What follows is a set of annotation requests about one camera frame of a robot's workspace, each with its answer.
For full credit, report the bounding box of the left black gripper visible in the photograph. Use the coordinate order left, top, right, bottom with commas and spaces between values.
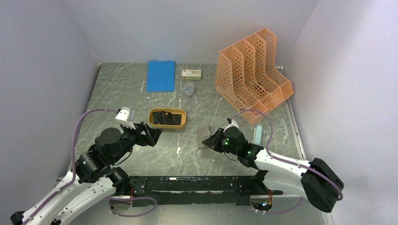
110, 119, 163, 163

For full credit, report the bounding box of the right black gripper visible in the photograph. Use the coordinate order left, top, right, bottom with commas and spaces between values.
203, 127, 239, 156

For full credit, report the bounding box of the black card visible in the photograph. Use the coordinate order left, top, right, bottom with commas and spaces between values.
152, 111, 182, 126

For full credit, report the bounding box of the grey card holder wallet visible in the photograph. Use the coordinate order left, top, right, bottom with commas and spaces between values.
197, 125, 211, 149

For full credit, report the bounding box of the orange oval tray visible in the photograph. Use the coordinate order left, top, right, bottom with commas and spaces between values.
148, 108, 187, 129

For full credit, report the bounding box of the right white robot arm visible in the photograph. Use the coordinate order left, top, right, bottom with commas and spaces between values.
202, 127, 344, 213

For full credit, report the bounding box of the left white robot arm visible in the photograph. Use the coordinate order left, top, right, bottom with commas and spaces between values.
10, 122, 162, 225

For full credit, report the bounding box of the blue notebook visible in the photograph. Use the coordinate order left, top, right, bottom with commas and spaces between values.
146, 60, 175, 92

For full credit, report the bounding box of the small clear plastic cup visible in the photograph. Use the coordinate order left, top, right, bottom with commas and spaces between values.
184, 83, 195, 97

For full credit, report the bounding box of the orange mesh file organizer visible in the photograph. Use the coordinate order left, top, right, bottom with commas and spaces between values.
214, 28, 294, 125

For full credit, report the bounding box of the small red white box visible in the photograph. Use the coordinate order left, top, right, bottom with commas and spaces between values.
181, 69, 202, 80

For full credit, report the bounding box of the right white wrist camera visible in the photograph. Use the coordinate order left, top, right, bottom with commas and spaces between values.
224, 118, 239, 130

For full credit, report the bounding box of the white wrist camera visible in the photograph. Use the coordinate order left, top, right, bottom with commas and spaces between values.
224, 118, 239, 130
115, 107, 135, 129

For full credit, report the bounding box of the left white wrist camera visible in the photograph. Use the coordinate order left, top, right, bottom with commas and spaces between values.
115, 107, 135, 129

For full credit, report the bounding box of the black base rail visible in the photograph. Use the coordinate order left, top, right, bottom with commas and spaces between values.
114, 176, 282, 207

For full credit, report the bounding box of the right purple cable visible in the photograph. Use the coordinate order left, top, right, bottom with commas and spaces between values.
227, 109, 344, 216

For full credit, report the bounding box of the purple cable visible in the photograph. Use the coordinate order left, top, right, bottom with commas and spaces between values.
22, 107, 158, 225
227, 109, 344, 216

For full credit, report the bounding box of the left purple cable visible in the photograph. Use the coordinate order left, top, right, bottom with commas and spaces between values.
22, 107, 158, 225

